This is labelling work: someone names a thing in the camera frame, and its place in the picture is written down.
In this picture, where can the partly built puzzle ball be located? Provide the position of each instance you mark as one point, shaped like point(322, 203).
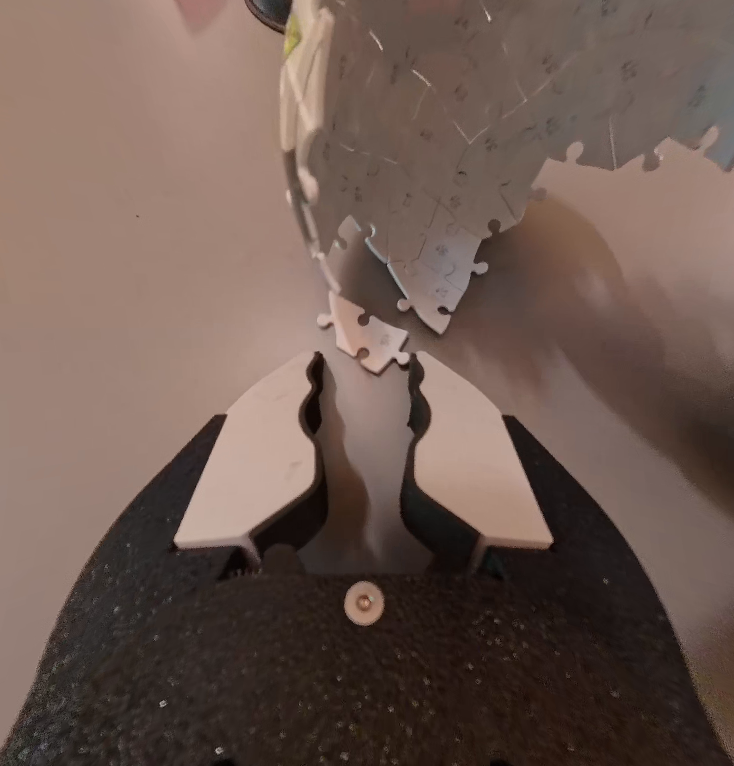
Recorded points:
point(462, 119)

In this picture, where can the black round ball stand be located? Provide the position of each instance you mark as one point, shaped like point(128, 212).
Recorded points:
point(265, 12)

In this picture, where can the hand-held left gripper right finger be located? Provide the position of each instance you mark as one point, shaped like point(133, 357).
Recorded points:
point(480, 479)

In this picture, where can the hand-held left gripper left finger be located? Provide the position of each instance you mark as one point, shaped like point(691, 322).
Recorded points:
point(253, 473)

